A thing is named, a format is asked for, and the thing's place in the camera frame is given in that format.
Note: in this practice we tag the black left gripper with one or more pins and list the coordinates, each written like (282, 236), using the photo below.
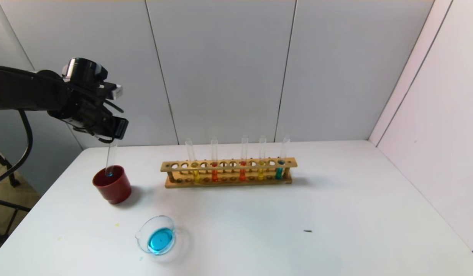
(120, 127)

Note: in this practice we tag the test tube with blue liquid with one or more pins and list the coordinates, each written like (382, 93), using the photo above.
(110, 161)
(278, 172)

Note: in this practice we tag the red plastic cup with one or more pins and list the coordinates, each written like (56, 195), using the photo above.
(114, 189)

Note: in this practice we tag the test tube with yellow liquid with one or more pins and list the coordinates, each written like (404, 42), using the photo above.
(260, 173)
(196, 174)

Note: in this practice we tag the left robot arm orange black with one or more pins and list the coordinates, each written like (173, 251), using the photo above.
(25, 88)

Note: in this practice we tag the test tube with red liquid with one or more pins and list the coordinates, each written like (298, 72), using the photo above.
(214, 174)
(242, 174)

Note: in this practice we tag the wooden test tube rack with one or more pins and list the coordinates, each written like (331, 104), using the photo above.
(229, 183)

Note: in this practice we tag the clear glass dish with spout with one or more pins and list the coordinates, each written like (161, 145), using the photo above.
(160, 239)

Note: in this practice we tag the black metal stand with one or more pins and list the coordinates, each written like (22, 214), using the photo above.
(6, 207)

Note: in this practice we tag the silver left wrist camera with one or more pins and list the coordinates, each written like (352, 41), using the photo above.
(113, 92)

